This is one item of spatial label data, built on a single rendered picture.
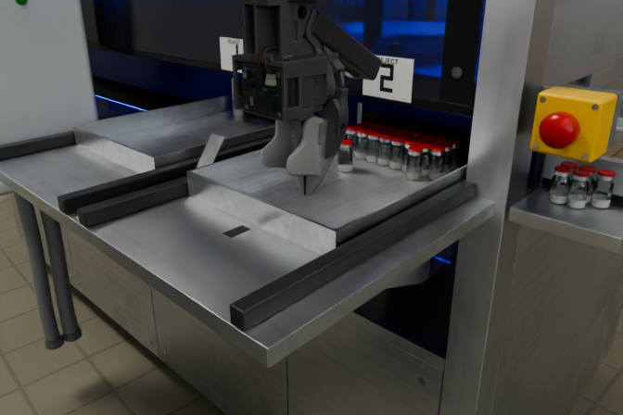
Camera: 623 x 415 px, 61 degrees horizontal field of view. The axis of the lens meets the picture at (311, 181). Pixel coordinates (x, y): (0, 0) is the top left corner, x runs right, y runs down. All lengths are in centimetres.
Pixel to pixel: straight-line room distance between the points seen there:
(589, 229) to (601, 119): 13
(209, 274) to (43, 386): 139
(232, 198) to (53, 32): 80
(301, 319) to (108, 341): 157
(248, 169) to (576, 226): 44
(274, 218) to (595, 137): 36
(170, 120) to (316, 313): 70
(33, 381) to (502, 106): 162
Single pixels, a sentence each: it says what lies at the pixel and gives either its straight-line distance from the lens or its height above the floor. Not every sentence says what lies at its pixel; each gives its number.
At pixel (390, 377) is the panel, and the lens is 98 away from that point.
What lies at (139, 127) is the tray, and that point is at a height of 89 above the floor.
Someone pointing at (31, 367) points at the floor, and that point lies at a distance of 199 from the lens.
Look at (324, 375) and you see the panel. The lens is 111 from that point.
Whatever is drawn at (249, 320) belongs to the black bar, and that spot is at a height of 89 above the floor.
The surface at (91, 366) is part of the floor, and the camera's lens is 192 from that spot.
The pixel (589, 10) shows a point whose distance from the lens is 86.
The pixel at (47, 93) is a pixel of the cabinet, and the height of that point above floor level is 91.
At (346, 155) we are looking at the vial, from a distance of 78.
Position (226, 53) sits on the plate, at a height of 102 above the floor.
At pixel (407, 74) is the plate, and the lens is 76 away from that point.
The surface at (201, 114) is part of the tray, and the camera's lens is 114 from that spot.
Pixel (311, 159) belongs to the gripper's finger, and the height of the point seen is 98.
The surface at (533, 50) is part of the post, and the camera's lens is 69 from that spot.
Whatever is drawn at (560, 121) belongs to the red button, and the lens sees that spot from 64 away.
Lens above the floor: 115
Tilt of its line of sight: 21 degrees down
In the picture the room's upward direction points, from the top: straight up
